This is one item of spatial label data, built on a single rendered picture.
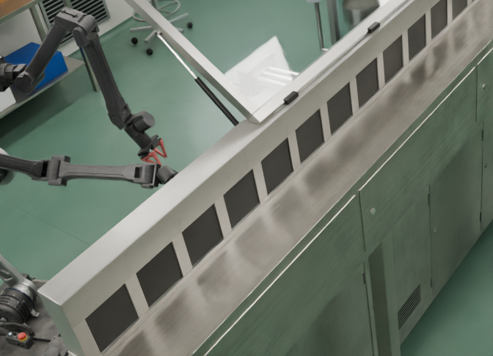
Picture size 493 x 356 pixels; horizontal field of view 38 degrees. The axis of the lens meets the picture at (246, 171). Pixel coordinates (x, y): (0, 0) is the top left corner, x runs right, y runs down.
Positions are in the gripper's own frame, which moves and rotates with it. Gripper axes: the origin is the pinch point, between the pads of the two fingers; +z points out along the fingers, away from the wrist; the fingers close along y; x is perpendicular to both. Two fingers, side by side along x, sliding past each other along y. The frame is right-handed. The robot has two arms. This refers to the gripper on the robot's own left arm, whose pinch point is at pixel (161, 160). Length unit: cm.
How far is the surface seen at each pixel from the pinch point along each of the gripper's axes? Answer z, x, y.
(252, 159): -15, -87, -69
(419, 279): 108, -50, 13
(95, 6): -39, 214, 301
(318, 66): -15, -99, -34
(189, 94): 46, 131, 213
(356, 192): 14, -97, -56
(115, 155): 33, 155, 136
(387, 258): 51, -80, -40
